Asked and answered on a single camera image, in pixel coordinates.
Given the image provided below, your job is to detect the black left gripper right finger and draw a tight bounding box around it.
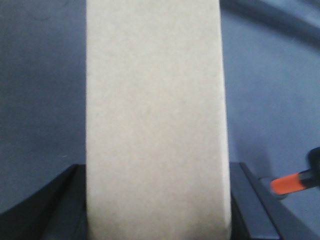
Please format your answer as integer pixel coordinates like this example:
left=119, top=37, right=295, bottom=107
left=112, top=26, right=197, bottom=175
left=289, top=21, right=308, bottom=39
left=229, top=162, right=320, bottom=240

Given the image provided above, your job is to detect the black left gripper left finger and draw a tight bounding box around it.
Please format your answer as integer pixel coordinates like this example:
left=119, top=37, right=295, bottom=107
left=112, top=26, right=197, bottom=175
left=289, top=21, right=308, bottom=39
left=0, top=164, right=88, bottom=240

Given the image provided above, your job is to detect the orange black barcode scanner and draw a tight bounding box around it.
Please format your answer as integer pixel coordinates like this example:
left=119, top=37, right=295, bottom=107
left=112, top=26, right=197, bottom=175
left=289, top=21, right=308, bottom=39
left=269, top=147, right=320, bottom=196

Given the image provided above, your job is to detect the small brown cardboard package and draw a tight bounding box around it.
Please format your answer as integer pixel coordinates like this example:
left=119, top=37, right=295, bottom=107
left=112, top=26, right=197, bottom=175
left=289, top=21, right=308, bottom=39
left=86, top=0, right=232, bottom=240

